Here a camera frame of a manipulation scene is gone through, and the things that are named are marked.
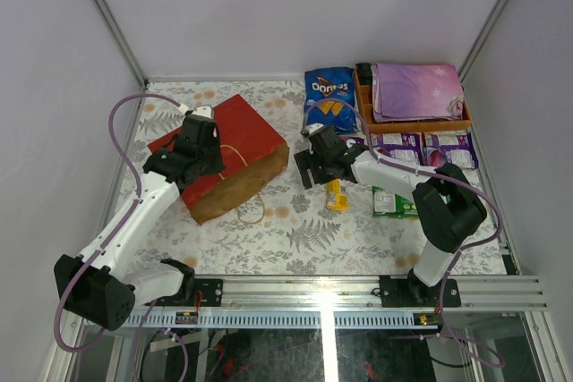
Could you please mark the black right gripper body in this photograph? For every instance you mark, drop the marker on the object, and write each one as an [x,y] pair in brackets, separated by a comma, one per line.
[321,165]

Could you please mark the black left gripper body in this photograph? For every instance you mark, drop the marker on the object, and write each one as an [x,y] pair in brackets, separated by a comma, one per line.
[208,157]

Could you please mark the purple Fox's berries candy bag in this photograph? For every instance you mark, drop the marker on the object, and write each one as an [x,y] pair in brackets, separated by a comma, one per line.
[352,141]

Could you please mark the yellow snack packet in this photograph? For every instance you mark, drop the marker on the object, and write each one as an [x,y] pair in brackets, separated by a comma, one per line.
[336,196]

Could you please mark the red brown paper bag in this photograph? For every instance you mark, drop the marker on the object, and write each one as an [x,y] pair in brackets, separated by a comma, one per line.
[253,154]

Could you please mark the blue Doritos chip bag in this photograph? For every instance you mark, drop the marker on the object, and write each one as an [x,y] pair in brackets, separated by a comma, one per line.
[330,98]

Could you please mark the small green yellow candy packet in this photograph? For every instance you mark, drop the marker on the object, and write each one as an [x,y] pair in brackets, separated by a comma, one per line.
[389,204]

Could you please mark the purple snack packet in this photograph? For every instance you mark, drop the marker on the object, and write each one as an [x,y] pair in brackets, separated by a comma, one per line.
[456,148]
[401,146]

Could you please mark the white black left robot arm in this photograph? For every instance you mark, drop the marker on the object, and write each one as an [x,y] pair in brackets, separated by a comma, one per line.
[98,284]

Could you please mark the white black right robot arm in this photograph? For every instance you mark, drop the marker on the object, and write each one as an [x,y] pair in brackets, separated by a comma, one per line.
[448,207]

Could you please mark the orange wooden tray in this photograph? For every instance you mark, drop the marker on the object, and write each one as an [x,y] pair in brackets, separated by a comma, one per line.
[363,99]

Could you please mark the black object in tray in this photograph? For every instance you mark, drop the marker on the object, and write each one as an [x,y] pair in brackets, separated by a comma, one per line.
[364,73]

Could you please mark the purple snowflake cloth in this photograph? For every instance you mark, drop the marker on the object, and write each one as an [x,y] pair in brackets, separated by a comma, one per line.
[408,92]

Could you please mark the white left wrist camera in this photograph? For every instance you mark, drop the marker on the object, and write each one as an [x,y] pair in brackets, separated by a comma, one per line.
[203,111]

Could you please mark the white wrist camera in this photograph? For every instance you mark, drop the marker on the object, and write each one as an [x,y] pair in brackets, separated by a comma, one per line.
[310,129]
[203,111]

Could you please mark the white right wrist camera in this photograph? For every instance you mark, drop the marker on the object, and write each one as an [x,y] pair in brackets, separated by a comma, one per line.
[310,129]

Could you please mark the aluminium front rail frame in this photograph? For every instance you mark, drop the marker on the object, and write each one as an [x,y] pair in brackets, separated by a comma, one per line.
[360,301]

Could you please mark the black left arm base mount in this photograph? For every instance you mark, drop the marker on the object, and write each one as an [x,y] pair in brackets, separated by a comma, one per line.
[198,293]

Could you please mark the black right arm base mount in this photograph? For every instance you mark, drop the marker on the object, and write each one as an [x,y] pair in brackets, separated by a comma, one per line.
[409,292]

